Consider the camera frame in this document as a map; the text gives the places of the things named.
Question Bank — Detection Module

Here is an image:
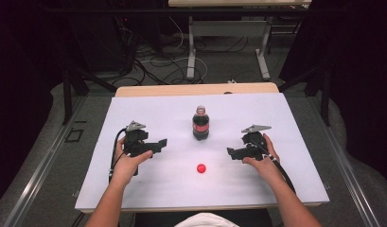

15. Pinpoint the black horizontal bar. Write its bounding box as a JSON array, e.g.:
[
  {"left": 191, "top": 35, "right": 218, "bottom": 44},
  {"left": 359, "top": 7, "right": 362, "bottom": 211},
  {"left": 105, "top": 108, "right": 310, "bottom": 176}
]
[{"left": 39, "top": 7, "right": 351, "bottom": 14}]

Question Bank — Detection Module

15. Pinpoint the black metal stand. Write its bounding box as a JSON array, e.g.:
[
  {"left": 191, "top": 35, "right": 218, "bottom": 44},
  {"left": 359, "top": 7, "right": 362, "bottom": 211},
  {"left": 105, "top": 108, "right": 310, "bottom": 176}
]
[
  {"left": 276, "top": 61, "right": 333, "bottom": 128},
  {"left": 61, "top": 61, "right": 118, "bottom": 126}
]

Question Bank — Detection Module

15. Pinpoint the wooden table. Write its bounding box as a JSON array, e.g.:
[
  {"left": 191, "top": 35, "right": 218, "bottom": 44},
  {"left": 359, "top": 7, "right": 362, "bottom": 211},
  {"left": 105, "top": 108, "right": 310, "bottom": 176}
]
[{"left": 74, "top": 82, "right": 330, "bottom": 214}]

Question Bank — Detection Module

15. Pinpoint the aluminium floor rail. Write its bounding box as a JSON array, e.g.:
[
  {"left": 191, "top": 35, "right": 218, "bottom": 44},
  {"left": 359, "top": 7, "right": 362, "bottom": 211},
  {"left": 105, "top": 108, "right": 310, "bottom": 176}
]
[
  {"left": 2, "top": 96, "right": 89, "bottom": 227},
  {"left": 308, "top": 96, "right": 383, "bottom": 227}
]

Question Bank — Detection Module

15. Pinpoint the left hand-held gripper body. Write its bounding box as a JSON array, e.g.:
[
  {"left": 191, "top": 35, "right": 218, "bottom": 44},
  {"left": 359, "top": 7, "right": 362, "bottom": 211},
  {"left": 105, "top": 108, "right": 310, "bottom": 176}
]
[{"left": 122, "top": 120, "right": 150, "bottom": 177}]

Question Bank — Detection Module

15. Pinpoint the cola bottle with red label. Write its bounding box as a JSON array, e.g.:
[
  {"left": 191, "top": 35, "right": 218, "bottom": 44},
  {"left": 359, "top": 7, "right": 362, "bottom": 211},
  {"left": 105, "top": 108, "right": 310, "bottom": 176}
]
[{"left": 191, "top": 105, "right": 211, "bottom": 142}]

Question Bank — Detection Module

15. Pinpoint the black computer case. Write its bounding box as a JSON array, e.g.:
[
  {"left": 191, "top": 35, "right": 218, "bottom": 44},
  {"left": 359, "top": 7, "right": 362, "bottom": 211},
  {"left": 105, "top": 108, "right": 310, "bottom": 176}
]
[{"left": 67, "top": 13, "right": 133, "bottom": 73}]

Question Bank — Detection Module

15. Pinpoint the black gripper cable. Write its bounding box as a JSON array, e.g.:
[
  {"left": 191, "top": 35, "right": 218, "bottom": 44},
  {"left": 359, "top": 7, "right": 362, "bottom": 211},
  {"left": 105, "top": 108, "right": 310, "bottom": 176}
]
[
  {"left": 107, "top": 127, "right": 129, "bottom": 184},
  {"left": 248, "top": 141, "right": 297, "bottom": 196}
]

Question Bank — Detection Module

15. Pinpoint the bundle of black floor cables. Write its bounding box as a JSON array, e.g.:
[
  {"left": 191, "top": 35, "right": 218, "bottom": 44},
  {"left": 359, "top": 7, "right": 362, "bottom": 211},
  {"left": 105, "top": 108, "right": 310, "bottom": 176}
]
[{"left": 112, "top": 17, "right": 250, "bottom": 87}]

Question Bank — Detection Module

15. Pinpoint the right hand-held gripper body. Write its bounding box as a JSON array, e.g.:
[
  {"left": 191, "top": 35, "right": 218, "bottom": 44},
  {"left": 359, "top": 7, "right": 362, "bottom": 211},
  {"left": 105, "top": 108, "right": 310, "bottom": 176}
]
[{"left": 240, "top": 123, "right": 273, "bottom": 161}]

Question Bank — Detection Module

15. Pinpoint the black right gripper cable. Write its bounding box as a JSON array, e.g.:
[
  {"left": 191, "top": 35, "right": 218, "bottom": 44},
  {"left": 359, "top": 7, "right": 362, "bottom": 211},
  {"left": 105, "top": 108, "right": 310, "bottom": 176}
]
[{"left": 248, "top": 141, "right": 297, "bottom": 196}]

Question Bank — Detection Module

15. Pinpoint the person's right hand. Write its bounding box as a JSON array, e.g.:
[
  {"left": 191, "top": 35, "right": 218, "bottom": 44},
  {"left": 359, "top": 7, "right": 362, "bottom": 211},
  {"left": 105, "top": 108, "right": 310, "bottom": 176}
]
[{"left": 241, "top": 133, "right": 281, "bottom": 183}]

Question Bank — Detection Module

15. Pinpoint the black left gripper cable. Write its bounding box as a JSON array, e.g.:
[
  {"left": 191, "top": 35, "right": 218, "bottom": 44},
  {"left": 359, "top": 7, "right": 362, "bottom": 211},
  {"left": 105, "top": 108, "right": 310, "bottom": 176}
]
[{"left": 107, "top": 127, "right": 129, "bottom": 184}]

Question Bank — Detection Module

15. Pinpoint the white floor cable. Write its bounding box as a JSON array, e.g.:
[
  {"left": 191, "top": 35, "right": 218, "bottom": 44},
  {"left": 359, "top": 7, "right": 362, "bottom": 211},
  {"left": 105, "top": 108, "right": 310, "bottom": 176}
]
[{"left": 140, "top": 15, "right": 208, "bottom": 83}]

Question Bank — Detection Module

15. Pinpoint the white board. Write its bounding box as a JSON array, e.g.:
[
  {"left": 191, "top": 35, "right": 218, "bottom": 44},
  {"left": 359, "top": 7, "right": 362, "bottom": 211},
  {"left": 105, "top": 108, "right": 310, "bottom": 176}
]
[{"left": 74, "top": 92, "right": 330, "bottom": 211}]

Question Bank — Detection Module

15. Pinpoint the person's white shirt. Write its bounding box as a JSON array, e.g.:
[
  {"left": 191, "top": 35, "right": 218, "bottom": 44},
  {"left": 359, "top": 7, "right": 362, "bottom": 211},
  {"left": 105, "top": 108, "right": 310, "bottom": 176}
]
[{"left": 174, "top": 211, "right": 241, "bottom": 227}]

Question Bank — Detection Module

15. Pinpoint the white-framed desk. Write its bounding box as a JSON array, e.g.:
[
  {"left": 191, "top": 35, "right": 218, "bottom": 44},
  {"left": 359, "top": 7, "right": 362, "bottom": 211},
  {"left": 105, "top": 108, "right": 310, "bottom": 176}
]
[{"left": 167, "top": 0, "right": 313, "bottom": 81}]

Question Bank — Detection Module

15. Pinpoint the person's left hand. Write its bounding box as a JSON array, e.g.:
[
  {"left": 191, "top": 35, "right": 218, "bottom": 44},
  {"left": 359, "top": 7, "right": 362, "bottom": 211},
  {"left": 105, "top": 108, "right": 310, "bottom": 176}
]
[{"left": 110, "top": 136, "right": 154, "bottom": 187}]

